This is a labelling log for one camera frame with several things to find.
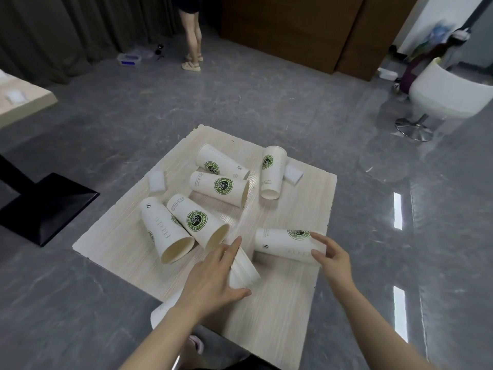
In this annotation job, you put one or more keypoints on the person's right hand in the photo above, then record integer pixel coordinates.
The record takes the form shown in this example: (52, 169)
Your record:
(339, 267)

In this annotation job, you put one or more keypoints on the person's left hand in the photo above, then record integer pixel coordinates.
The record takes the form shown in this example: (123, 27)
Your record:
(208, 283)

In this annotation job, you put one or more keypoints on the person's left middle finger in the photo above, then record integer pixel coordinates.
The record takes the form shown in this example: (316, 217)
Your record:
(218, 255)

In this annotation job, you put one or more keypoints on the person's left thumb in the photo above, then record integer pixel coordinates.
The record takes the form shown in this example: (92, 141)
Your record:
(238, 294)

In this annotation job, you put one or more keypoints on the person's right thumb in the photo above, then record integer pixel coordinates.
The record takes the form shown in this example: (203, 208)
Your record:
(319, 258)

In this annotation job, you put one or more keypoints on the green-logo paper coffee cup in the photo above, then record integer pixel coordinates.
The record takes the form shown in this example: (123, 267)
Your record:
(281, 245)
(247, 271)

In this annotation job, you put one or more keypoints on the person's left forearm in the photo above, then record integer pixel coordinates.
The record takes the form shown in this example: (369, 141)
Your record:
(161, 339)

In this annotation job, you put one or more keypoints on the person's right forearm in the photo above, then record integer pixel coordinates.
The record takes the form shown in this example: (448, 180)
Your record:
(377, 331)

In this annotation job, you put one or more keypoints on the scattered group of paper cups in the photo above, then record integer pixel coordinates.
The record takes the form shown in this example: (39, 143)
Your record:
(200, 221)

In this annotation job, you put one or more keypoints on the pink slipper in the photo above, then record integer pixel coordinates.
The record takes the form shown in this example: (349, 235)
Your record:
(196, 343)

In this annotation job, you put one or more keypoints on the black shorts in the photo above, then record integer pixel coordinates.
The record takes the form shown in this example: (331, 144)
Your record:
(250, 364)

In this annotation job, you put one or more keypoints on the white paper sheet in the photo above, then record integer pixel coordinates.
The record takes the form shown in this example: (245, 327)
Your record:
(165, 310)

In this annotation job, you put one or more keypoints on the white foam block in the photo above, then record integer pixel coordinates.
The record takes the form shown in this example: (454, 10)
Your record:
(293, 173)
(157, 180)

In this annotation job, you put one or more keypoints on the beige table with black base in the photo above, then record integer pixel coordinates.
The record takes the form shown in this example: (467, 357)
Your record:
(50, 206)

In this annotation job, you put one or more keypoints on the beige sandal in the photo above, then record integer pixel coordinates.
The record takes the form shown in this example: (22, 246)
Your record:
(191, 66)
(196, 57)

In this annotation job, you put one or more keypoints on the white box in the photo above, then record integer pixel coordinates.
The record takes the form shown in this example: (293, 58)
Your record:
(387, 74)

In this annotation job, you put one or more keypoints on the white swivel chair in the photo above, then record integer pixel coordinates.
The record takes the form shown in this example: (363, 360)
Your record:
(443, 92)

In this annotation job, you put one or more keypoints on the blue and clear plastic box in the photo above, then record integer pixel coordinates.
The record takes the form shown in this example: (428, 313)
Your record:
(129, 60)

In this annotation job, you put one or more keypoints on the brown wooden cabinet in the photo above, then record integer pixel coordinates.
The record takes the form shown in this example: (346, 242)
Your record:
(292, 30)

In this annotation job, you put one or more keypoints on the white flat packet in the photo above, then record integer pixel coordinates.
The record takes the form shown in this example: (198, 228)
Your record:
(15, 97)

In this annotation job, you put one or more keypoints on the grey curtain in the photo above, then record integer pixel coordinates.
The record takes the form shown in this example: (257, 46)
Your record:
(77, 30)

